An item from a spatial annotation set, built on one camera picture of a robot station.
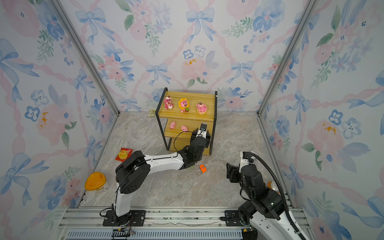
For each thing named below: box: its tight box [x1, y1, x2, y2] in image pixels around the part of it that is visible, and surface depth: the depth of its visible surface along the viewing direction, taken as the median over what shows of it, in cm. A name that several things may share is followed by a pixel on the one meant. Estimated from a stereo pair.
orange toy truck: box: [199, 164, 207, 173], surface depth 91 cm
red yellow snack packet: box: [115, 147, 134, 163], surface depth 96 cm
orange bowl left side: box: [85, 172, 106, 191], surface depth 78 cm
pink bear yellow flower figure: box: [178, 98, 190, 113], surface depth 73 cm
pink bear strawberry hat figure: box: [164, 95, 174, 110], surface depth 74 cm
